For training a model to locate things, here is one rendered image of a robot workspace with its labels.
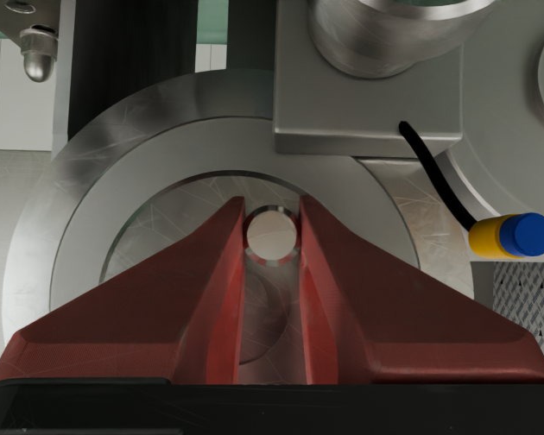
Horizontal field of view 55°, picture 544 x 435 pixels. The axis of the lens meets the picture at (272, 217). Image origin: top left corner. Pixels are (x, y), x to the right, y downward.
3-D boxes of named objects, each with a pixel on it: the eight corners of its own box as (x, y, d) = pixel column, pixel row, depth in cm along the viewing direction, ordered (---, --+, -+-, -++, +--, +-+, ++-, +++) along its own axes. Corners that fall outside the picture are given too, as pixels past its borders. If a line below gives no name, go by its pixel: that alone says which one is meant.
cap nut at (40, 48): (51, 29, 49) (47, 76, 49) (66, 45, 53) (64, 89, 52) (12, 28, 49) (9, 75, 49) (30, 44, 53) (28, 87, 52)
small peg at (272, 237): (291, 195, 12) (312, 255, 12) (287, 207, 14) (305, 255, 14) (231, 216, 12) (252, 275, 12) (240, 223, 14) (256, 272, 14)
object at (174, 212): (40, 344, 14) (192, 117, 15) (69, 334, 16) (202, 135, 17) (270, 501, 14) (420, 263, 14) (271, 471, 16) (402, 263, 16)
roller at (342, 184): (446, 141, 16) (400, 524, 15) (343, 213, 42) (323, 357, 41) (82, 91, 16) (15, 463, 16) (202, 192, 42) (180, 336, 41)
